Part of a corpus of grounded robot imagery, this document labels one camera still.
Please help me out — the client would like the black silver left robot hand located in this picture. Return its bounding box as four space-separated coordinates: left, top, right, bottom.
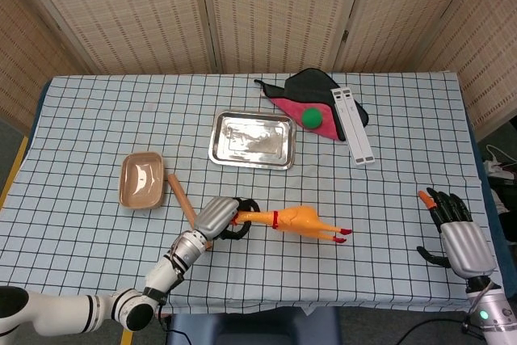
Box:
193 196 262 242

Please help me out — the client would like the beige rectangular bowl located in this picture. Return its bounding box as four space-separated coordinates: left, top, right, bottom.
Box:
118 151 167 211

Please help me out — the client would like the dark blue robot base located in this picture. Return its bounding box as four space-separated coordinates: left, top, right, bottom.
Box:
167 307 343 345

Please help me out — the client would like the pink and black cloth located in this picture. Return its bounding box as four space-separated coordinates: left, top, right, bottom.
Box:
254 67 371 141

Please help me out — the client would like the black floor cable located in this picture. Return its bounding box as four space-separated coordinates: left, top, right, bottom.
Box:
397 318 465 345

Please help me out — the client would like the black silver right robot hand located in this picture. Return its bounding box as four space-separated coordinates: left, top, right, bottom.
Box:
417 187 498 280

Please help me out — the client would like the woven folding screen panel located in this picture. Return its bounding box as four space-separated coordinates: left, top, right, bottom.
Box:
7 0 221 75
0 0 88 136
197 0 368 74
415 0 517 140
333 0 485 74

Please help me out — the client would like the blue checkered tablecloth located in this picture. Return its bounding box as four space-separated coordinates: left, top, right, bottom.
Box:
0 73 508 316

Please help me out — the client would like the stainless steel tray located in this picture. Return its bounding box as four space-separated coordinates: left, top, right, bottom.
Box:
208 109 298 171

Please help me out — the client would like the yellow rubber chicken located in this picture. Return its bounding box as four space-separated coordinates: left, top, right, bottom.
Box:
232 205 353 245

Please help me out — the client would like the wooden rolling pin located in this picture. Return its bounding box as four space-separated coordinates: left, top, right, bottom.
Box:
166 173 214 250

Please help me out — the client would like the white power strip with cables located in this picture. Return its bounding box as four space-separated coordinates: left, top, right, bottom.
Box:
482 145 517 179

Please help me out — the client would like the green ball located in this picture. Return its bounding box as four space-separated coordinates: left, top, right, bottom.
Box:
301 107 324 128

